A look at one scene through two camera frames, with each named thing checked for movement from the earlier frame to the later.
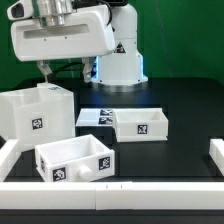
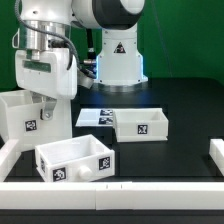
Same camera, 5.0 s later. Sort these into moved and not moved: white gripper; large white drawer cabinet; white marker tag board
Moved: white gripper
Not moved: large white drawer cabinet; white marker tag board
